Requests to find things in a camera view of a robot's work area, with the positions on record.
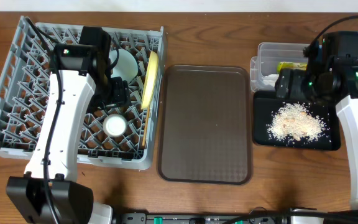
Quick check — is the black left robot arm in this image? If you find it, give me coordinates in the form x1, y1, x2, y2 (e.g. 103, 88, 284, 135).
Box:
6, 27, 131, 223

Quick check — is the pile of white rice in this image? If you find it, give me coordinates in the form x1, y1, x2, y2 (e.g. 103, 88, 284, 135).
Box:
266, 103, 326, 143

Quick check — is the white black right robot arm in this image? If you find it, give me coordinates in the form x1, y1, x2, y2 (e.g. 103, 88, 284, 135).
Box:
275, 31, 358, 210

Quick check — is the blue bowl with rice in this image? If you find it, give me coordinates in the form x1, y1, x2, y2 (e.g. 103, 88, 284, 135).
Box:
111, 49, 139, 83

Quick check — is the green snack wrapper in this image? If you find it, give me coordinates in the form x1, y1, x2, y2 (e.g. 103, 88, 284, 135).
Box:
277, 62, 307, 74

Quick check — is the wooden chopstick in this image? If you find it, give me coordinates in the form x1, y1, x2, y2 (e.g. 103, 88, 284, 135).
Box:
142, 106, 150, 147

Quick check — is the small white cup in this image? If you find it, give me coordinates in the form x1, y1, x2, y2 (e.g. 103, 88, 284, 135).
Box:
103, 114, 127, 137

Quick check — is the yellow round plate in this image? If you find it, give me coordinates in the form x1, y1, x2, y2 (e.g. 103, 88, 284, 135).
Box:
140, 52, 158, 110

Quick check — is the clear plastic bin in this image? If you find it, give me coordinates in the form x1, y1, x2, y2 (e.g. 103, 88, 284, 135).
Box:
250, 42, 308, 92

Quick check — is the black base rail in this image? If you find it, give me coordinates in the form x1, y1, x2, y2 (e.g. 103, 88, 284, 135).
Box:
111, 207, 358, 224

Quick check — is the black plastic tray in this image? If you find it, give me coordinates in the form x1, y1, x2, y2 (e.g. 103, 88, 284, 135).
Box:
253, 90, 341, 151

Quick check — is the grey plastic dish rack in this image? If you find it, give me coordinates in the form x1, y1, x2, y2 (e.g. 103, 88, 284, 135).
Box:
0, 19, 167, 170

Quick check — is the brown serving tray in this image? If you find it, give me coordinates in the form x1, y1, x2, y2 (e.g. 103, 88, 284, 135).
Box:
157, 65, 253, 185

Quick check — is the white napkin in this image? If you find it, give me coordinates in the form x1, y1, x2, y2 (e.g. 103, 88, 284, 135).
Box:
262, 74, 279, 90

